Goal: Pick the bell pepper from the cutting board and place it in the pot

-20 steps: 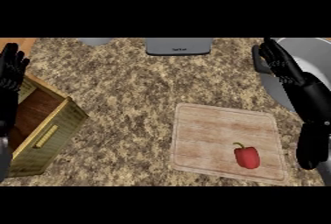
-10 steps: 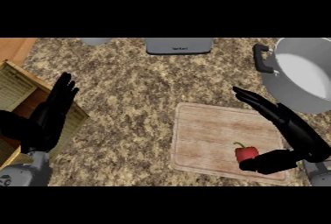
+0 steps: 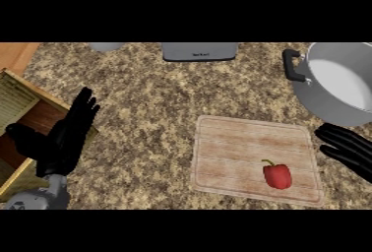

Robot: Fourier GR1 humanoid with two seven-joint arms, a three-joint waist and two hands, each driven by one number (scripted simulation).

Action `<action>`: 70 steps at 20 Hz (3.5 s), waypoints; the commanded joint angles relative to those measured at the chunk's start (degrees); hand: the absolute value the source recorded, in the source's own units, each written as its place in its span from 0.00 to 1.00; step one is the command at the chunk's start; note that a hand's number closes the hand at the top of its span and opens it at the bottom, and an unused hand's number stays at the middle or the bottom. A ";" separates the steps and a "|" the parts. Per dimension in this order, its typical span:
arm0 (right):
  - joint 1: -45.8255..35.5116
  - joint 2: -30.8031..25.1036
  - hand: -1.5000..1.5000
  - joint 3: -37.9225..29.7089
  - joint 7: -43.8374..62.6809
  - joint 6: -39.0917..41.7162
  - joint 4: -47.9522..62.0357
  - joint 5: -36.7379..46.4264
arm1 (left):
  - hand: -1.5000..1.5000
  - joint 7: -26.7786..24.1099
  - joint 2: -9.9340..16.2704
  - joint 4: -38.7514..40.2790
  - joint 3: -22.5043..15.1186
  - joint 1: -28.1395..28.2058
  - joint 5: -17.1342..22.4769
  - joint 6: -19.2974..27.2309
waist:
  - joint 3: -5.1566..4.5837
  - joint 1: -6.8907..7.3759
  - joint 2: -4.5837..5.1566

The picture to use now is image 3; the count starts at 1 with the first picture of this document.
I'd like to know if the red bell pepper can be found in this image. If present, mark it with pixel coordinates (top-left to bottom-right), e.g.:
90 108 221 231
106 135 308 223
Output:
260 158 293 191

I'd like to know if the grey pot with black handle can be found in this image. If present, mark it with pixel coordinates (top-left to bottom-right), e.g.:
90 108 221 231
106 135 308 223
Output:
282 42 372 128

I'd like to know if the dark grey flat appliance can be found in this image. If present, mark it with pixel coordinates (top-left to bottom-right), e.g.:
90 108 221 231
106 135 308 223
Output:
159 42 239 63

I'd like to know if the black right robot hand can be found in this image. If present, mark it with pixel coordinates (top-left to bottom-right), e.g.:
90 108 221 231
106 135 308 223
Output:
313 122 372 185

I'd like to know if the pale wooden cutting board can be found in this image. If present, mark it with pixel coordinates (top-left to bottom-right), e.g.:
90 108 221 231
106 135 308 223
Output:
189 114 326 208

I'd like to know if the pale grey round object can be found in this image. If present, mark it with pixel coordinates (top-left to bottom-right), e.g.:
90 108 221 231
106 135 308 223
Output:
87 42 128 53

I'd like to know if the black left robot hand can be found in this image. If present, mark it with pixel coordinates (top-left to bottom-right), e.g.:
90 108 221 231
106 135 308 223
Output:
4 86 102 179

